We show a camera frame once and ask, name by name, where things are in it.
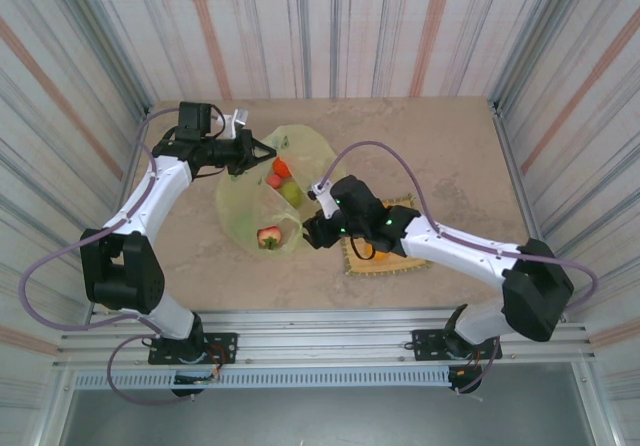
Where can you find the red strawberry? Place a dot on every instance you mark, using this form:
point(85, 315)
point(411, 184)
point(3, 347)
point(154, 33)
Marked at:
point(269, 238)

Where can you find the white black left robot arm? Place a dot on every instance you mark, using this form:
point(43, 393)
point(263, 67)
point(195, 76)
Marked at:
point(150, 201)

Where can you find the yellow-green printed plastic bag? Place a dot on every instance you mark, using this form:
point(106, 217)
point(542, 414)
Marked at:
point(240, 206)

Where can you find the woven bamboo mat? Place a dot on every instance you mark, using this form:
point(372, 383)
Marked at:
point(400, 266)

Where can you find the orange fruit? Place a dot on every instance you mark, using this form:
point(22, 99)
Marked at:
point(381, 255)

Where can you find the red-orange round fruit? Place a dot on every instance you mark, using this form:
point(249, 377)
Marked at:
point(281, 167)

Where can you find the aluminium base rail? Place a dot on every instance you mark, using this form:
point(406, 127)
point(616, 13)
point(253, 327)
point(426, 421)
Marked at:
point(325, 336)

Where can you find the aluminium side rail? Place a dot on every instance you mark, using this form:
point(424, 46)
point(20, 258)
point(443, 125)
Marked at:
point(515, 166)

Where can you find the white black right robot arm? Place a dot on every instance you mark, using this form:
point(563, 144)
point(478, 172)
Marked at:
point(450, 251)

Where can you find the green fruit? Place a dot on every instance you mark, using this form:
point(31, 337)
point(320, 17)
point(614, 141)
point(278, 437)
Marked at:
point(292, 194)

